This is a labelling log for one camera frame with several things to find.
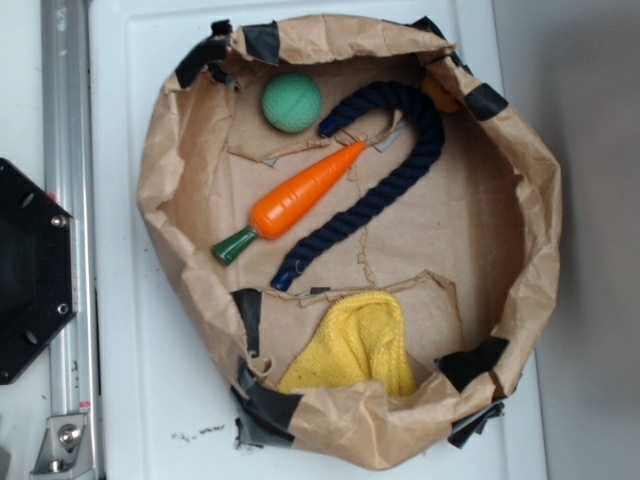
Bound brown paper bin with tape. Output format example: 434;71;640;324
137;14;562;470

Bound orange plastic toy carrot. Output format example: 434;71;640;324
212;141;366;265

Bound yellow microfiber cloth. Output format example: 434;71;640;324
277;290;417;397

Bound green rubber ball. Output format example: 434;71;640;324
262;72;323;134

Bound small yellow toy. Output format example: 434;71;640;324
420;73;459;114

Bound dark blue twisted rope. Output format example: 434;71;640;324
270;81;447;292

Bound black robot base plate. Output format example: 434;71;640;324
1;158;75;385

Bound aluminium extrusion rail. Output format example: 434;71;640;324
41;1;106;479

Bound metal corner bracket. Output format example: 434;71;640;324
29;413;96;479

